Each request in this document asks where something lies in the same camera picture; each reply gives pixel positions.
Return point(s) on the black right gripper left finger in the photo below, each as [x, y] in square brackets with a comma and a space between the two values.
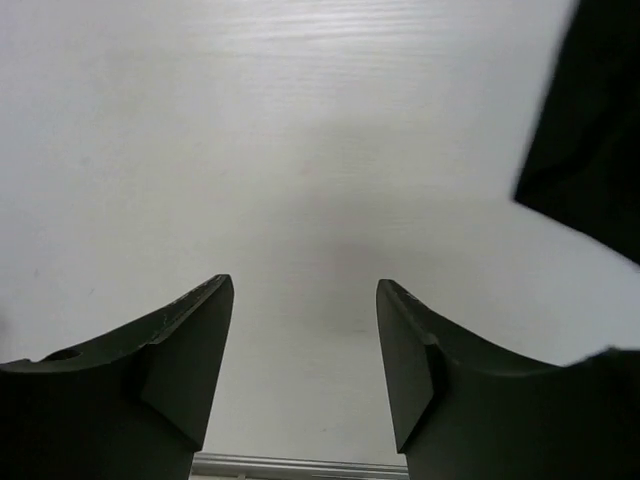
[133, 403]

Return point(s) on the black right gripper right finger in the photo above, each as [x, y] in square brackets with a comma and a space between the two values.
[463, 407]

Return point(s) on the black pleated skirt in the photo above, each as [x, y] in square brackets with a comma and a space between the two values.
[582, 167]

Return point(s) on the aluminium table edge rail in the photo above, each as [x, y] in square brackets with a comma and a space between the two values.
[248, 467]

